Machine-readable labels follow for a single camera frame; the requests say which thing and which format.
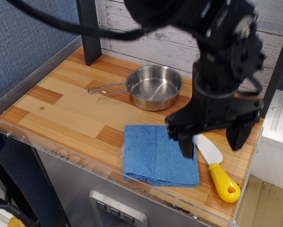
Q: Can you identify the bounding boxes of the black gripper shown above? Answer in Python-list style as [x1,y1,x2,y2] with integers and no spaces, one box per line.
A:
[165,60,264,159]

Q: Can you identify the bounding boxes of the white appliance at right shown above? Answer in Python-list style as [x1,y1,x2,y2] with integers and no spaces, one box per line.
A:
[250,90,283,189]

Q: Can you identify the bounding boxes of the blue folded cloth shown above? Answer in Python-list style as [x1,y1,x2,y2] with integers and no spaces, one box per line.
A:
[123,125,200,187]

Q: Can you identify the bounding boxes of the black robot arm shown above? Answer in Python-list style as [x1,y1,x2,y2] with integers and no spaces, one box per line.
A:
[125,0,265,158]

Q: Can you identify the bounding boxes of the black left post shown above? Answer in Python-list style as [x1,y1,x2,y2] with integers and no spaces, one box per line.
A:
[76,0,102,66]

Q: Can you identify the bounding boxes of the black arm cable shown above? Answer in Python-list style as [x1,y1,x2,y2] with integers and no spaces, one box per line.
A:
[6,0,144,41]

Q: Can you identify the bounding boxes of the clear acrylic edge guard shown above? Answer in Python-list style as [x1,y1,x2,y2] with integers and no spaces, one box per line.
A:
[0,115,265,227]

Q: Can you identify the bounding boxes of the silver button panel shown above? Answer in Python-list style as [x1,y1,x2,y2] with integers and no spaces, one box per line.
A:
[89,190,148,227]

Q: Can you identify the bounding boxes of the yellow black object bottom left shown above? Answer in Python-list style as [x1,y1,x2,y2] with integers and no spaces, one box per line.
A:
[0,203,37,227]

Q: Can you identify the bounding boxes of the white knife yellow handle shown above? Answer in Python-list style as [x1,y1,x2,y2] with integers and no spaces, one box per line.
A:
[195,134,241,203]

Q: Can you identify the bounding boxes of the stainless steel pot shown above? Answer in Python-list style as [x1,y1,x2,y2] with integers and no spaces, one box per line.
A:
[88,65,184,112]

